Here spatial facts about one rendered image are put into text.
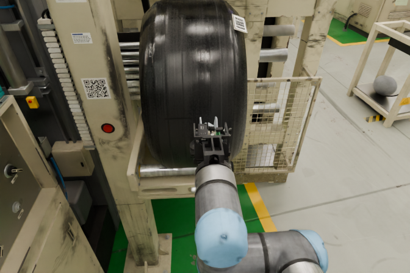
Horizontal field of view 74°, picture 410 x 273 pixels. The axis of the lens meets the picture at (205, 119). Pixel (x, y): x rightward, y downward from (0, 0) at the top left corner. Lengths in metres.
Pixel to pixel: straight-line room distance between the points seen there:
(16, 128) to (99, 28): 0.37
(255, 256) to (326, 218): 1.64
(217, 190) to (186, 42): 0.40
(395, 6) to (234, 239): 4.95
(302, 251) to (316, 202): 1.67
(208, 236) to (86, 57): 0.63
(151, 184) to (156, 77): 0.47
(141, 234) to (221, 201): 1.11
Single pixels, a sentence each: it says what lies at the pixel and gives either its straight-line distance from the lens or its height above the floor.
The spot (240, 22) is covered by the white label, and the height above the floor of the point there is 1.42.
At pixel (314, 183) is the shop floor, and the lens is 2.29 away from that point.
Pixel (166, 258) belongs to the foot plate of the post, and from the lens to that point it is 1.84.
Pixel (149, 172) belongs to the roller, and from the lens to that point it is 1.02.
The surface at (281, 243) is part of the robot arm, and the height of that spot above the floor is 1.21.
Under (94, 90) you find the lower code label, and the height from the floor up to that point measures 1.21.
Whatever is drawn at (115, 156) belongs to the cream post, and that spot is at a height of 0.92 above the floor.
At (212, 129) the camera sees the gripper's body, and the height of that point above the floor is 1.29.
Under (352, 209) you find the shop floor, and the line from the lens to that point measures 2.24.
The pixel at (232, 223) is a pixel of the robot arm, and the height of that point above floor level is 1.31.
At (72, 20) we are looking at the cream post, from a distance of 0.83.
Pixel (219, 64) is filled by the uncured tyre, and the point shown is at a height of 1.35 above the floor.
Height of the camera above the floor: 1.66
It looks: 38 degrees down
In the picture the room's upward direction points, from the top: straight up
